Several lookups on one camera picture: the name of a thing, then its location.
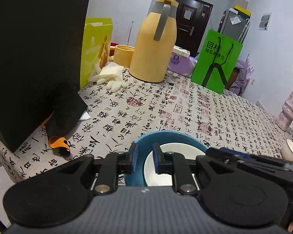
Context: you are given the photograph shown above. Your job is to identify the white bowl black rim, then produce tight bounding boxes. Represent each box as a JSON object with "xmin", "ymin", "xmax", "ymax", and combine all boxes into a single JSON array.
[
  {"xmin": 143, "ymin": 143, "xmax": 207, "ymax": 186},
  {"xmin": 281, "ymin": 139, "xmax": 293, "ymax": 162}
]

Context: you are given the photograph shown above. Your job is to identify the blue bowl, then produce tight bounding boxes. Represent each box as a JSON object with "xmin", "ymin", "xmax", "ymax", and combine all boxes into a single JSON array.
[{"xmin": 124, "ymin": 130, "xmax": 207, "ymax": 186}]

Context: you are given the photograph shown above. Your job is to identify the pink textured vase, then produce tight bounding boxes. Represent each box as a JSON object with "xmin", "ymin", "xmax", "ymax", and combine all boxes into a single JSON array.
[{"xmin": 276, "ymin": 90, "xmax": 293, "ymax": 132}]

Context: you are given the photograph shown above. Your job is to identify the orange black pouch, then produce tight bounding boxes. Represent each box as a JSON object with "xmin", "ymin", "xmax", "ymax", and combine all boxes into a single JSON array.
[{"xmin": 41, "ymin": 112, "xmax": 71, "ymax": 157}]

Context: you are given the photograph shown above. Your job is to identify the calligraphy print tablecloth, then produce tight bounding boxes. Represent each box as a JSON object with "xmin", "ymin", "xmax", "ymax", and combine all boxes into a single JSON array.
[{"xmin": 0, "ymin": 70, "xmax": 293, "ymax": 183}]

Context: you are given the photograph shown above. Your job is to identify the purple jacket on chair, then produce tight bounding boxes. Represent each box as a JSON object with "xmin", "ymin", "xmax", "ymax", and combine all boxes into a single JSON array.
[{"xmin": 229, "ymin": 58, "xmax": 254, "ymax": 96}]

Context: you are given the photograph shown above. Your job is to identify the brown wooden chair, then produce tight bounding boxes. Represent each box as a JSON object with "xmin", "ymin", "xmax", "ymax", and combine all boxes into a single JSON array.
[{"xmin": 225, "ymin": 68, "xmax": 239, "ymax": 90}]

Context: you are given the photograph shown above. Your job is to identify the white gloves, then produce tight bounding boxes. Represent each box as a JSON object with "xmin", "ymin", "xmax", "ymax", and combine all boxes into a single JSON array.
[{"xmin": 88, "ymin": 62, "xmax": 127, "ymax": 92}]

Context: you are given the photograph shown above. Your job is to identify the green paper bag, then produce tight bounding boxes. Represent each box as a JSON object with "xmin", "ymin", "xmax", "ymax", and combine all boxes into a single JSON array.
[{"xmin": 190, "ymin": 29, "xmax": 242, "ymax": 94}]

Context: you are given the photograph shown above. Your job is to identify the purple tissue pack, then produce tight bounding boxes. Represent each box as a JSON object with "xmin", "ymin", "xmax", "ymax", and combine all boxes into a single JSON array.
[{"xmin": 167, "ymin": 52, "xmax": 197, "ymax": 78}]

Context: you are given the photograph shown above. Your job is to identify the white box on tissues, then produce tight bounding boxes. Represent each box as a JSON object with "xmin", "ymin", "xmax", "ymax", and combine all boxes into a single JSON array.
[{"xmin": 172, "ymin": 45, "xmax": 190, "ymax": 58}]

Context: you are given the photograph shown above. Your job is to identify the yellow mug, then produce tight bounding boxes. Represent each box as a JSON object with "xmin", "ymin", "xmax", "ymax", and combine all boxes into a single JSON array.
[{"xmin": 108, "ymin": 45, "xmax": 134, "ymax": 68}]

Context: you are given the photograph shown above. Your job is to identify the grey refrigerator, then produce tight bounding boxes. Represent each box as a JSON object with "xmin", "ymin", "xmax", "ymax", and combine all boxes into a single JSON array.
[{"xmin": 218, "ymin": 7, "xmax": 250, "ymax": 43}]

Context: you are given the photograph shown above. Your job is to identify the yellow thermos jug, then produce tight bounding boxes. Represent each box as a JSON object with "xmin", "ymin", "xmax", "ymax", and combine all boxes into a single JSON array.
[{"xmin": 129, "ymin": 0, "xmax": 178, "ymax": 83}]

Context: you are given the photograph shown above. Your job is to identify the yellow green snack bag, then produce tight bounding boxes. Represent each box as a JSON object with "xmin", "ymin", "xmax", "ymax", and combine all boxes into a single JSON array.
[{"xmin": 80, "ymin": 18, "xmax": 113, "ymax": 88}]

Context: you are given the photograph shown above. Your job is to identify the black paper bag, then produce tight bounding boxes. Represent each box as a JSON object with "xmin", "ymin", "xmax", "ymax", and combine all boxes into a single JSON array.
[{"xmin": 0, "ymin": 0, "xmax": 89, "ymax": 152}]

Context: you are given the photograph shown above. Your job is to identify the yellow box on fridge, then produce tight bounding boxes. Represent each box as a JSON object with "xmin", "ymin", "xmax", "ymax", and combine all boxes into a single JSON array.
[{"xmin": 233, "ymin": 5, "xmax": 251, "ymax": 19}]

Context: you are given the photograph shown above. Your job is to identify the dark brown door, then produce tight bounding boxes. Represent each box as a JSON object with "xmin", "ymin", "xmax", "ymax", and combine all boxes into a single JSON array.
[{"xmin": 175, "ymin": 0, "xmax": 213, "ymax": 57}]

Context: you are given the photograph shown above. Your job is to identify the wall picture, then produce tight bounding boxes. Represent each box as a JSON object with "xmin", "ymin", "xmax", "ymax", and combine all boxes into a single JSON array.
[{"xmin": 259, "ymin": 12, "xmax": 272, "ymax": 31}]

